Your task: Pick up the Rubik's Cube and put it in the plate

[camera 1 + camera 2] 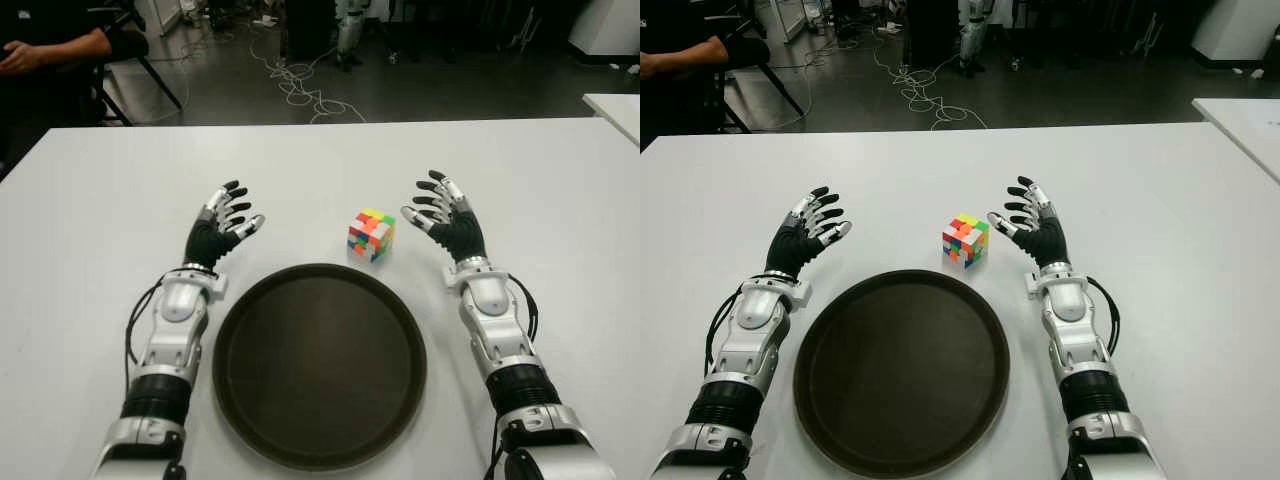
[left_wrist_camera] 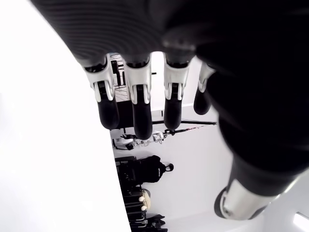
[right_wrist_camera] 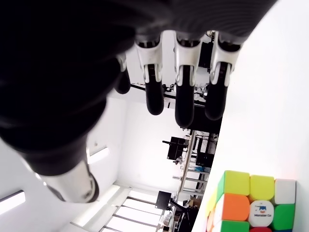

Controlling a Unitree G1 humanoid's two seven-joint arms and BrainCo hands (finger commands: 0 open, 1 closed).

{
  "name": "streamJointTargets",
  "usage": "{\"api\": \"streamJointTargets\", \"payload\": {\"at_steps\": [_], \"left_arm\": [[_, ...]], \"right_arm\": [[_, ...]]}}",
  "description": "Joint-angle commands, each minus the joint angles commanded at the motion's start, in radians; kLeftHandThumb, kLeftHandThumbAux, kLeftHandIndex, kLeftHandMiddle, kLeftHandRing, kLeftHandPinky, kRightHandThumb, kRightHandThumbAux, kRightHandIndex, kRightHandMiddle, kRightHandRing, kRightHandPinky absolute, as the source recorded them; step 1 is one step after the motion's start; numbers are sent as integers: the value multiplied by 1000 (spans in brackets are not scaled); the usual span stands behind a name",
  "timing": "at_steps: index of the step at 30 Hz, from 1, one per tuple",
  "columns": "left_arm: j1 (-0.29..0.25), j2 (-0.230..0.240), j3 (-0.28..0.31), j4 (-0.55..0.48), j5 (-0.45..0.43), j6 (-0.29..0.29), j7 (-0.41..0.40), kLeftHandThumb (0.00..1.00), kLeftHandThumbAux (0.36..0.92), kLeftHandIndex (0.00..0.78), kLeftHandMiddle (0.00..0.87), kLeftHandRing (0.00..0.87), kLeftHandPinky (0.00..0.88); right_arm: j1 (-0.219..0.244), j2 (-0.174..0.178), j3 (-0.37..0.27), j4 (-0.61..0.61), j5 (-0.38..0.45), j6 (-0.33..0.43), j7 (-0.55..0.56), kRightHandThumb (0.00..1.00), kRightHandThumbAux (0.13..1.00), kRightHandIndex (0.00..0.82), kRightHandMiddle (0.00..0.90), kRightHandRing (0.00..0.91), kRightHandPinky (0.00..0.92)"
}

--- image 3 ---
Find metal shelf frame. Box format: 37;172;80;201
177;130;211;197

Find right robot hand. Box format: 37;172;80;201
0;0;278;203

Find multicoloured Rubik's cube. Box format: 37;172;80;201
206;170;297;232

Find black computer monitor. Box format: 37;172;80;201
162;136;189;161
155;190;172;210

